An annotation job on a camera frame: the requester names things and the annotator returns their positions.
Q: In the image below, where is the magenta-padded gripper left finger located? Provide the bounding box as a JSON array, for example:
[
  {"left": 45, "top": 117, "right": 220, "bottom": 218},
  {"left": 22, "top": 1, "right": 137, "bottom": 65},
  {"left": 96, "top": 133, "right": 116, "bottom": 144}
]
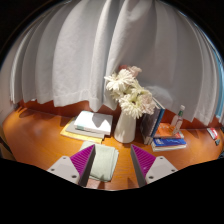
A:
[{"left": 46, "top": 143, "right": 97, "bottom": 188}]

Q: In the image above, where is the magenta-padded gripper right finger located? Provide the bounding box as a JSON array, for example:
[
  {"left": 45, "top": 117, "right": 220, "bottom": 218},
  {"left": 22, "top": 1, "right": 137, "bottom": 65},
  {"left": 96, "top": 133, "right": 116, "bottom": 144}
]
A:
[{"left": 130, "top": 143, "right": 179, "bottom": 188}]

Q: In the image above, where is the pale green towel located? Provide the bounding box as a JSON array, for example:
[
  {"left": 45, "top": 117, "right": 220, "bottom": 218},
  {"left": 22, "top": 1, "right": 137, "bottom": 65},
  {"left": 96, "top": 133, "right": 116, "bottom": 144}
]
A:
[{"left": 78, "top": 140, "right": 120, "bottom": 183}]

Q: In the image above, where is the blue flat book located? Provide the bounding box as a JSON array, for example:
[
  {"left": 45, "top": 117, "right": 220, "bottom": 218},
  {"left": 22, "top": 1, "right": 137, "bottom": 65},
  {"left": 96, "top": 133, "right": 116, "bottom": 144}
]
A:
[{"left": 150, "top": 137, "right": 188, "bottom": 153}]

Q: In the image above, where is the orange flat book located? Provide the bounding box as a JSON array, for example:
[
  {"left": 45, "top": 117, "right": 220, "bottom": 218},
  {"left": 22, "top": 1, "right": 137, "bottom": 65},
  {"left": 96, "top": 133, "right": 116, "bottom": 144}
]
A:
[{"left": 153, "top": 122, "right": 185, "bottom": 140}]

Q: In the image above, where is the dark upright book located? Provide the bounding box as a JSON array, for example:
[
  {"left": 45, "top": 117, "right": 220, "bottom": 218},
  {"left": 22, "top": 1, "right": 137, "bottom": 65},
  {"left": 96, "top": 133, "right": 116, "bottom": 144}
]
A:
[{"left": 139, "top": 98, "right": 163, "bottom": 145}]

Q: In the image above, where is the clear plastic bottle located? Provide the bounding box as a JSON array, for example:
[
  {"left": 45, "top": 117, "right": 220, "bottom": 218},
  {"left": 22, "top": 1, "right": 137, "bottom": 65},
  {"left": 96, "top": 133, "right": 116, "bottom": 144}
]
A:
[{"left": 170, "top": 104, "right": 186, "bottom": 135}]

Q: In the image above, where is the white ceramic vase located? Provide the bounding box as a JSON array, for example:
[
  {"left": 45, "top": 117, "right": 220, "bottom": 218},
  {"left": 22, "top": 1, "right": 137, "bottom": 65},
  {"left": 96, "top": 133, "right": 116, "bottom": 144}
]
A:
[{"left": 113, "top": 109, "right": 137, "bottom": 144}]

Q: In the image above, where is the blue upright book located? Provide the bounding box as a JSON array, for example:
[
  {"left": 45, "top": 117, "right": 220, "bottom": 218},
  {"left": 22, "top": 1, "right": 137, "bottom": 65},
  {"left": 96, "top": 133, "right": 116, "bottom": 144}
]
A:
[{"left": 151, "top": 99, "right": 166, "bottom": 138}]

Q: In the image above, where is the red booklet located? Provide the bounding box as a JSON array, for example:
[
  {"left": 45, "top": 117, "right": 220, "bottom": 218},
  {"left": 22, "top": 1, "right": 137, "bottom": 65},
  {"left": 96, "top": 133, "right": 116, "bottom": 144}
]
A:
[{"left": 206, "top": 127, "right": 219, "bottom": 140}]

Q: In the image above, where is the white flower bouquet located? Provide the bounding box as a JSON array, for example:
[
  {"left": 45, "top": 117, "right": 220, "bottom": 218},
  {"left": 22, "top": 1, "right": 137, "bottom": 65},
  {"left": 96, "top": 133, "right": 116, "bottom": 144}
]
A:
[{"left": 104, "top": 65, "right": 157, "bottom": 120}]

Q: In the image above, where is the white curtain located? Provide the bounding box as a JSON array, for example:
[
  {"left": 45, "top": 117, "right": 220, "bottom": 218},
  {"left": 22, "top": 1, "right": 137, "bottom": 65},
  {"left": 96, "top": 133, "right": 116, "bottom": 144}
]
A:
[{"left": 8, "top": 0, "right": 224, "bottom": 125}]

